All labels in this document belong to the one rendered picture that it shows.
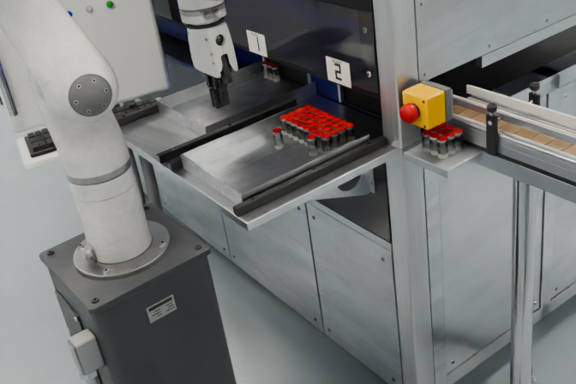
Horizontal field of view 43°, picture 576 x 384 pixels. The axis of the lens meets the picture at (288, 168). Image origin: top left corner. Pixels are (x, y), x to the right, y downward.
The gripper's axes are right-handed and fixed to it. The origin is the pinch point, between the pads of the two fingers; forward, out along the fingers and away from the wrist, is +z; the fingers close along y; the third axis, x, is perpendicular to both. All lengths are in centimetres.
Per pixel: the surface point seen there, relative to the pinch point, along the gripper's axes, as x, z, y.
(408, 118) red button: -31.4, 11.2, -19.1
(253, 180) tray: -5.1, 22.1, 2.0
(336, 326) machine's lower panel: -35, 94, 22
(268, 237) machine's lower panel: -35, 76, 53
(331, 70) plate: -34.8, 8.7, 9.6
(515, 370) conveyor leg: -49, 83, -32
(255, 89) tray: -34, 22, 44
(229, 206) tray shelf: 4.0, 22.4, -2.7
